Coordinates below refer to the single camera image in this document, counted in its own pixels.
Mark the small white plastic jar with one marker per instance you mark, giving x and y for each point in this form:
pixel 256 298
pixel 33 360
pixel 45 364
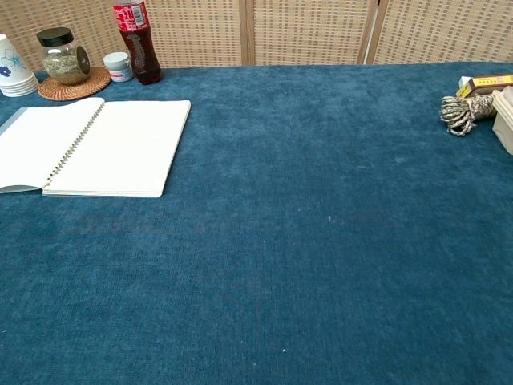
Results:
pixel 117 68

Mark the woven rattan coaster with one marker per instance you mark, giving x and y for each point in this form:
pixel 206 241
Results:
pixel 80 89

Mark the stack of floral paper cups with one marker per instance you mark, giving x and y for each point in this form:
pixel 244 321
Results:
pixel 12 70

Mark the blue velvet tablecloth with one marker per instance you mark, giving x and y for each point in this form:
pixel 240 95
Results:
pixel 280 240

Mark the beige plastic container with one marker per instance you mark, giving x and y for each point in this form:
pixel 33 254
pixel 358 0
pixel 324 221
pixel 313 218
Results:
pixel 506 120

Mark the glass jar with black lid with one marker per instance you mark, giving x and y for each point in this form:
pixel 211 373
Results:
pixel 63 58

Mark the yellow and brown box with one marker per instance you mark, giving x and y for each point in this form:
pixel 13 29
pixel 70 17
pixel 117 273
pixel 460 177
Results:
pixel 487 84

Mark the cola bottle with red label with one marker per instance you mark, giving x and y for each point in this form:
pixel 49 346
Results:
pixel 138 48

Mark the woven bamboo folding screen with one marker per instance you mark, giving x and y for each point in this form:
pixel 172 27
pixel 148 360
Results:
pixel 304 32

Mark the white spiral notebook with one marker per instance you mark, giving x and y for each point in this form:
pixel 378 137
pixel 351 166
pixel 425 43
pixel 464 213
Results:
pixel 100 148

